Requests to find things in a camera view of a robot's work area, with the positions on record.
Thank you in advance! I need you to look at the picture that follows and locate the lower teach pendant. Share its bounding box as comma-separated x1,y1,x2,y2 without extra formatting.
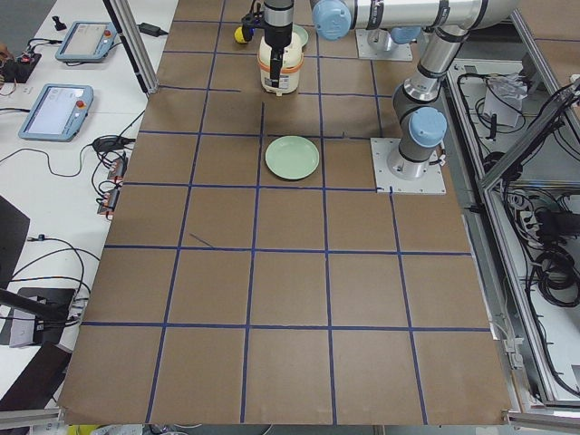
18,83,93,142

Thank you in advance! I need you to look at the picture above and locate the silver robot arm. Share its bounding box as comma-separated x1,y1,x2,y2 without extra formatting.
310,1,518,164

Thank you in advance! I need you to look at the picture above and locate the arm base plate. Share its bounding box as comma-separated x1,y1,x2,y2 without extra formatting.
355,28,413,62
371,138,447,195

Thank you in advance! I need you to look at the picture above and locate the upper teach pendant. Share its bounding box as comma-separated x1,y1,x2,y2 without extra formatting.
55,21,117,63

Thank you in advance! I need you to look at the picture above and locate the teach pendant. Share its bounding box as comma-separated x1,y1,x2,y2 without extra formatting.
55,21,117,63
18,83,93,142

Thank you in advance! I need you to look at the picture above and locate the white rice cooker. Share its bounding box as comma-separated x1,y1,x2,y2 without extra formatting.
257,32,304,96

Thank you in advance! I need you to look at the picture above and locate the left green plate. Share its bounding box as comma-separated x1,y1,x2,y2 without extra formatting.
266,136,320,180

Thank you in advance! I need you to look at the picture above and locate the yellow bell pepper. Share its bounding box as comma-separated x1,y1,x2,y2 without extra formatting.
234,26,253,44

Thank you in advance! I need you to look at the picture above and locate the black camera stand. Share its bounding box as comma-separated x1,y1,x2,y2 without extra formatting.
1,198,74,348

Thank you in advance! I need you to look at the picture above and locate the green plate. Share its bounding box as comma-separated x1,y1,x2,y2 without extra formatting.
266,136,320,180
293,24,309,47

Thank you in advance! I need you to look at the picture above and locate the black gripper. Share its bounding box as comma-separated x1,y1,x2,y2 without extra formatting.
241,0,295,89

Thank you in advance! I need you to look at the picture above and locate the usb hub with cables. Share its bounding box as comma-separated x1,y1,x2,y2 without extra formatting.
96,153,129,220

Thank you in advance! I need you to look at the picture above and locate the black power adapter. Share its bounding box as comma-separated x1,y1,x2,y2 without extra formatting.
138,23,168,37

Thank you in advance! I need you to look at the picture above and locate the aluminium frame post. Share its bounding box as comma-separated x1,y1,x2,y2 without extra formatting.
103,0,160,95

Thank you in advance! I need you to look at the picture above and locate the right green plate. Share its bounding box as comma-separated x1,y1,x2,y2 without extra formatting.
293,24,309,47

